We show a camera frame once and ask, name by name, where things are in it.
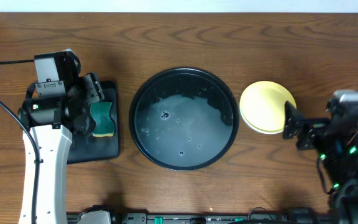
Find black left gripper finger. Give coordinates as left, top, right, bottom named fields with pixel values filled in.
left=73, top=113, right=96, bottom=136
left=80, top=72, right=104, bottom=105

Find green scouring sponge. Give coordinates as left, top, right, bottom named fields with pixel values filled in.
left=90, top=101, right=115, bottom=138

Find yellow plate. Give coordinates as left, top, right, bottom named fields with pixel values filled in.
left=239, top=81, right=296, bottom=134

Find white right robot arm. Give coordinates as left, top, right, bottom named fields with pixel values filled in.
left=68, top=99, right=358, bottom=224

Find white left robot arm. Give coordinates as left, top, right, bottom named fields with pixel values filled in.
left=18, top=72, right=119, bottom=223

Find black rectangular tray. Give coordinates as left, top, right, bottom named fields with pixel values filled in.
left=67, top=81, right=119, bottom=164

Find black round tray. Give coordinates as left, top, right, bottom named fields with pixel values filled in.
left=129, top=67, right=239, bottom=171

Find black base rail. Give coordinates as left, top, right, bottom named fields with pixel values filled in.
left=67, top=206, right=334, bottom=224

